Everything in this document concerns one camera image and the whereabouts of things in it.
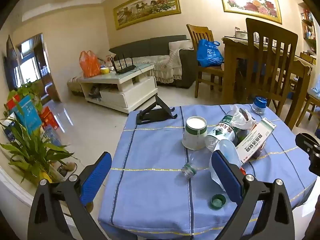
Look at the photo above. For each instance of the wooden chair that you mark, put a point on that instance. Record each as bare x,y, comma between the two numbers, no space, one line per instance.
202,55
308,102
270,62

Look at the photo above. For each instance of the plastic bottle with green label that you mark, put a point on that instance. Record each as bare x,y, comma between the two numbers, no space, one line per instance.
220,132

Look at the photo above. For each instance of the small jar with blue lid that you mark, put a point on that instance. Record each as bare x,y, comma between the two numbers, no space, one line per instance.
260,105

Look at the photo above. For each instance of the beige lace sofa cover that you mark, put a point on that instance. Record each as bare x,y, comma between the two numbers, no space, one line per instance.
162,67

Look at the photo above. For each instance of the black router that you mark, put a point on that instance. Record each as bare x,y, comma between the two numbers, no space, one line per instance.
125,67

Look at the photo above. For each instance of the wall shelf with items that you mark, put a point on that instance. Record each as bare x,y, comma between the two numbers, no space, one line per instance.
308,23

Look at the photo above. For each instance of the framed flower painting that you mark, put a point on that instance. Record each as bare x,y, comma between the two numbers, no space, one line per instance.
250,1

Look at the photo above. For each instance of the wooden dining table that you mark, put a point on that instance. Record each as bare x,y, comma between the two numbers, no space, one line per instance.
235,62

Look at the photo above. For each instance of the white green medicine box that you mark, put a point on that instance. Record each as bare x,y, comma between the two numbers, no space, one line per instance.
255,140

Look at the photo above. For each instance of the blue shopping bag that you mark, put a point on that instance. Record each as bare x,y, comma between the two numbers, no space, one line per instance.
209,53

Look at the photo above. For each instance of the orange plastic bag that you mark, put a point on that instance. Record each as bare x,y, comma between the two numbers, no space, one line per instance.
89,65

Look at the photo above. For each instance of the green potted plant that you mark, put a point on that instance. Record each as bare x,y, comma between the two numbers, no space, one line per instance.
27,150

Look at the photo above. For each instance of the yellow white cup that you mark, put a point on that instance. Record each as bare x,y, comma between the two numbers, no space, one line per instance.
105,70

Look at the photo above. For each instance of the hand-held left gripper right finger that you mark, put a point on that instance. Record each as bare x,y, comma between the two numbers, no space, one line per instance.
226,176

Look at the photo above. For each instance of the blue gift box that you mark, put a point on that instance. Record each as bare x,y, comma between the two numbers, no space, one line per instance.
27,115

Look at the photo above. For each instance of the black folding phone stand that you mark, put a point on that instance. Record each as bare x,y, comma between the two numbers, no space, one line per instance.
155,112

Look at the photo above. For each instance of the flat screen television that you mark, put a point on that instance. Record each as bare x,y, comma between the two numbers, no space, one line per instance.
11,62

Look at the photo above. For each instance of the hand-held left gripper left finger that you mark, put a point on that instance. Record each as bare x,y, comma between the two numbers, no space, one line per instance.
96,175

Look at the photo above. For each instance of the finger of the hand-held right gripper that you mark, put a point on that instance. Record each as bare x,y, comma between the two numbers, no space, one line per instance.
307,142

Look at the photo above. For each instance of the green bottle cap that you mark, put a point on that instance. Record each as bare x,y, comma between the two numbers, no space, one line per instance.
217,202

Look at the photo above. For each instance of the red gift box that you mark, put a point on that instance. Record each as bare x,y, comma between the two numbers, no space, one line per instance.
48,118

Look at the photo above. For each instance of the white coffee table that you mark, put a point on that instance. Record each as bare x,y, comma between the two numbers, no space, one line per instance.
120,90

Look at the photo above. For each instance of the dark grey sofa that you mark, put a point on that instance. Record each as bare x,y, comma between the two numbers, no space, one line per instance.
150,46

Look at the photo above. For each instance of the white plastic bag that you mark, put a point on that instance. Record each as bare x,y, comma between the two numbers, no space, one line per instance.
241,120

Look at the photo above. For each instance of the framed horse painting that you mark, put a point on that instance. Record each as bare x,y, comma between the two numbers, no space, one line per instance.
147,6

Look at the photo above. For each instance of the white green paper cup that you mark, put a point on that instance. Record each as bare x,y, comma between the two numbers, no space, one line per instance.
195,133

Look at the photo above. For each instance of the blue checked tablecloth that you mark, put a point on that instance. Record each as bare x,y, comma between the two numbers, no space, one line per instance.
155,180

